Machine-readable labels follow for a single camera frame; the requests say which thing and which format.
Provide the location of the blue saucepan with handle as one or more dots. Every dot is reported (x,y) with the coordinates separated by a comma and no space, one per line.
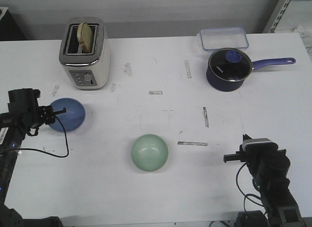
(226,86)

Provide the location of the grey metal shelf upright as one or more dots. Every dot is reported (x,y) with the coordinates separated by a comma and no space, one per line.
(276,16)

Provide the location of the slice of toast bread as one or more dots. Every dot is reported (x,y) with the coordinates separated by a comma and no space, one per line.
(85,37)

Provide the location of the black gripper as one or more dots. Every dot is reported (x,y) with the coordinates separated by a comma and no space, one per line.
(23,104)
(271,156)

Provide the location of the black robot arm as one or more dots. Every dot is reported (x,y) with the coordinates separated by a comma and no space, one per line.
(11,138)
(268,166)

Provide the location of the glass pot lid blue knob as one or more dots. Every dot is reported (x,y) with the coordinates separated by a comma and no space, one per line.
(230,64)

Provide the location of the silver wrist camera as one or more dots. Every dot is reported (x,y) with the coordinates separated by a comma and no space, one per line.
(249,142)

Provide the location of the green bowl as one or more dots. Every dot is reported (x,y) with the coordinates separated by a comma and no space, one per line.
(149,152)

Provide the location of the cream and chrome toaster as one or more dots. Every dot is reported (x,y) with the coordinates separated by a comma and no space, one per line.
(87,71)

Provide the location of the clear plastic food container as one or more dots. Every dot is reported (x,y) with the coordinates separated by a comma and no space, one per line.
(212,39)

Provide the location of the blue bowl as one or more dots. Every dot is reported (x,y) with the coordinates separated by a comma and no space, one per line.
(74,115)

